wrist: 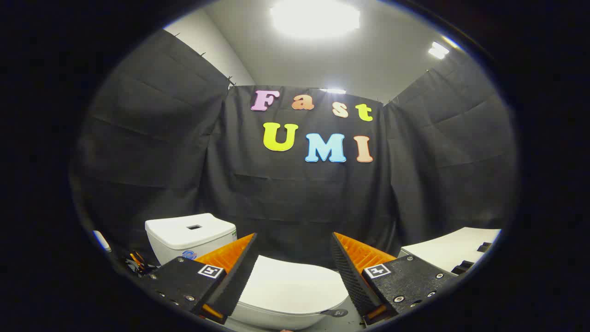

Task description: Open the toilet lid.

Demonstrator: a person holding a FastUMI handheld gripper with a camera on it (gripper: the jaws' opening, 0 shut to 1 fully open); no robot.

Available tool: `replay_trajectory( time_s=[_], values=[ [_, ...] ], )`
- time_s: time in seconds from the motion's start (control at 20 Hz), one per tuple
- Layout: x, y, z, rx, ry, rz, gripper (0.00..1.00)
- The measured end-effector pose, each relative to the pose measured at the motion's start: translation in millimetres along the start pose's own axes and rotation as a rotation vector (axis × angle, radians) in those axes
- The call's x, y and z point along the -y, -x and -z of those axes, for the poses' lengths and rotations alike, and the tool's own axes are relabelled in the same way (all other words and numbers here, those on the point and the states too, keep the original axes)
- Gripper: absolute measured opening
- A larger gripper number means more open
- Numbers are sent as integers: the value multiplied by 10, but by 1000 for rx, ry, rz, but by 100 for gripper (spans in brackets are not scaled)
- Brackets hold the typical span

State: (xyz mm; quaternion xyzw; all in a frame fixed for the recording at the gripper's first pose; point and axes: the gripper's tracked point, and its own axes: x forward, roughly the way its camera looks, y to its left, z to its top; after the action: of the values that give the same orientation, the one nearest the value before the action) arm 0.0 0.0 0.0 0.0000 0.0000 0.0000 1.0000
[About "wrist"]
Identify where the black backdrop cloth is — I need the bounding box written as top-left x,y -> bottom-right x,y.
69,29 -> 519,270

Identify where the white drawer cabinet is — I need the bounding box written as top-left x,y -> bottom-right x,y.
399,227 -> 502,276

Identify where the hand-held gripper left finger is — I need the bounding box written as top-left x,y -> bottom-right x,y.
138,233 -> 260,325

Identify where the tangle of orange black cables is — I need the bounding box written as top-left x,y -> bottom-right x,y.
124,250 -> 159,277

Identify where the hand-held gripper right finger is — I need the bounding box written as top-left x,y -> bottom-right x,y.
331,232 -> 461,326

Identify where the white toilet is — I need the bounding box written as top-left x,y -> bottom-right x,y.
145,213 -> 349,331

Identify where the large ceiling light panel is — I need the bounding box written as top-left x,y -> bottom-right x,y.
270,0 -> 361,38

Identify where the white toilet lid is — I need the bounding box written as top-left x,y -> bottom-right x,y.
237,255 -> 349,318

